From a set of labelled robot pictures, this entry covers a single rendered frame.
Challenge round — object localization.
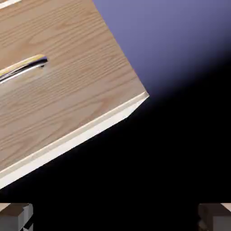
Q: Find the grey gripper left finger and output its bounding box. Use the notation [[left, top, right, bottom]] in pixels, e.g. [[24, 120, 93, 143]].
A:
[[0, 203, 34, 231]]

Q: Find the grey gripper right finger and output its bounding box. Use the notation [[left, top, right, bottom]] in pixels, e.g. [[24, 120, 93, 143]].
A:
[[197, 203, 231, 231]]

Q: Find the light wood cabinet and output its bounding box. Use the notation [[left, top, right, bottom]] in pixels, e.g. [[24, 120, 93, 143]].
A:
[[0, 0, 150, 190]]

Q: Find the light wood drawer front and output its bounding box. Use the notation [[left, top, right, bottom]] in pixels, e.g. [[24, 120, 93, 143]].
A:
[[0, 0, 147, 172]]

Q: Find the curved shiny metal handle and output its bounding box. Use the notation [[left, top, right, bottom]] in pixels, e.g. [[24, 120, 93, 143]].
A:
[[0, 54, 49, 85]]

